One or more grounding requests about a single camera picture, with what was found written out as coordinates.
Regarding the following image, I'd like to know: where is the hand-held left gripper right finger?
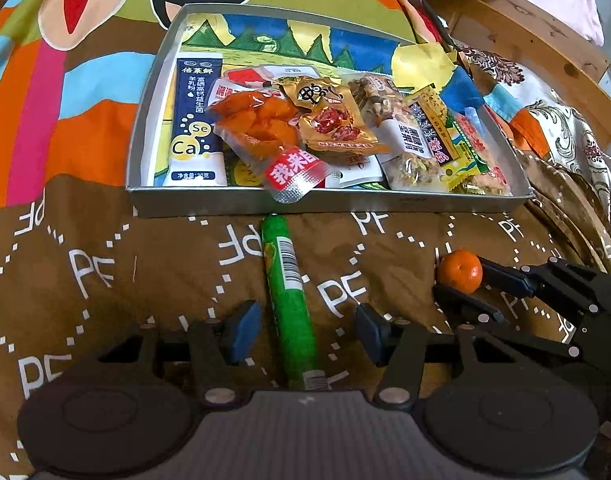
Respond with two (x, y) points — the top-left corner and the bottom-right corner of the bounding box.
(355, 302), (539, 406)

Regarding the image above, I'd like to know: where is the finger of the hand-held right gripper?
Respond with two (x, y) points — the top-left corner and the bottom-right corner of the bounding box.
(433, 284), (582, 359)
(478, 256), (611, 312)

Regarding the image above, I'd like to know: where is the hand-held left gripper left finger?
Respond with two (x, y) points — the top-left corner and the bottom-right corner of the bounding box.
(82, 300), (263, 407)

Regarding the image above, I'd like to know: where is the tangerine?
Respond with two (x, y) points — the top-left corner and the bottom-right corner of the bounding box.
(438, 250), (484, 293)

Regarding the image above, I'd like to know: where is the green sausage stick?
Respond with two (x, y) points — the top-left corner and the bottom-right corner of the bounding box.
(260, 214), (326, 391)

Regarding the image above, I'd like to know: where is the rice cracker packet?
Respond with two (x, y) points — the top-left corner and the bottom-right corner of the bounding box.
(450, 110), (513, 196)

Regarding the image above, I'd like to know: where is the grey cartoon printed box tray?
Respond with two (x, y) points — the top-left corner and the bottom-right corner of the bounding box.
(125, 2), (533, 218)

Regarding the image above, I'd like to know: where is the yellow green snack packet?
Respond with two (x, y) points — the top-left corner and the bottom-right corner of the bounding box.
(404, 85), (489, 183)

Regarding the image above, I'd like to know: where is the orange snack packet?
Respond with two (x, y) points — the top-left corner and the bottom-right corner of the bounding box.
(205, 87), (331, 204)

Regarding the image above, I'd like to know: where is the clear nut bar packet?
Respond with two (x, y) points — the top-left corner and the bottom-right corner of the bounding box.
(348, 74), (451, 192)

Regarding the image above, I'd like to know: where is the gold sausage packet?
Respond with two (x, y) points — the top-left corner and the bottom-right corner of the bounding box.
(280, 75), (391, 157)

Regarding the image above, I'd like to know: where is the blue white powder sachet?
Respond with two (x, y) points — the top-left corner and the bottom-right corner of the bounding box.
(164, 52), (229, 188)

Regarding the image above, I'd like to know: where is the green white snack packet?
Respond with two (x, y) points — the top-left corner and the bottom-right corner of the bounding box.
(212, 64), (386, 190)

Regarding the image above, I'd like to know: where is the floral satin quilt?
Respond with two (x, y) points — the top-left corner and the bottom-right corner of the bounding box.
(455, 42), (611, 261)

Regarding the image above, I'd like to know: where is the cartoon monkey printed blanket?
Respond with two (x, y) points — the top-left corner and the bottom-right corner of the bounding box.
(0, 0), (611, 480)

